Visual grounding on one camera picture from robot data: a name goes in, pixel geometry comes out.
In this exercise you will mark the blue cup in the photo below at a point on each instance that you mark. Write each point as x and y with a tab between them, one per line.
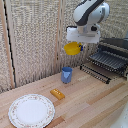
66	75

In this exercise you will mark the woven rattan folding screen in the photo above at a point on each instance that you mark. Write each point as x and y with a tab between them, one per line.
33	36

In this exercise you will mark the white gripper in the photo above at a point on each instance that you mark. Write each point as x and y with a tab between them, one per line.
83	35

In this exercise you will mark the orange yellow rectangular block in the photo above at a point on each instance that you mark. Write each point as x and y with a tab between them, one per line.
57	93

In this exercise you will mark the white floral rimmed plate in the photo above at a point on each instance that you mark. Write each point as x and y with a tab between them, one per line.
31	111

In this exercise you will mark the yellow bowl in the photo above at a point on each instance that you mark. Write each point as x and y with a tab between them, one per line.
72	48

